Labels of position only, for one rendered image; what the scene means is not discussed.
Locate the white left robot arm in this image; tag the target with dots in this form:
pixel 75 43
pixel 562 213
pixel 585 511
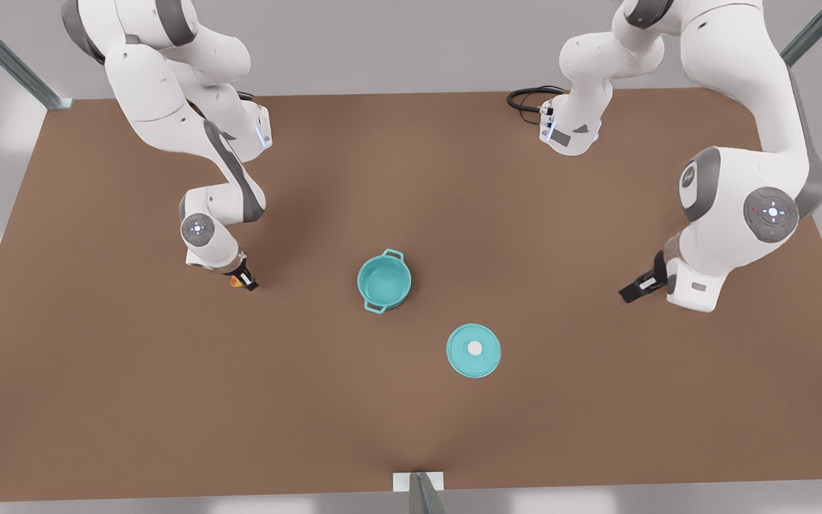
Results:
pixel 739 86

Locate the teal pot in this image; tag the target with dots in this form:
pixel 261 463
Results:
pixel 384 280

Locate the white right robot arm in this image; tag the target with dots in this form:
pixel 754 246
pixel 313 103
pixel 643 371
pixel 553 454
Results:
pixel 168 78

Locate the teal pot lid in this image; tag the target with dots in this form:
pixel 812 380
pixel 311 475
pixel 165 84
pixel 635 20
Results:
pixel 474 350

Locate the silver frame post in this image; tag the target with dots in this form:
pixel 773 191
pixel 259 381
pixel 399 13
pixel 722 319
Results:
pixel 4 57
pixel 419 492
pixel 814 28

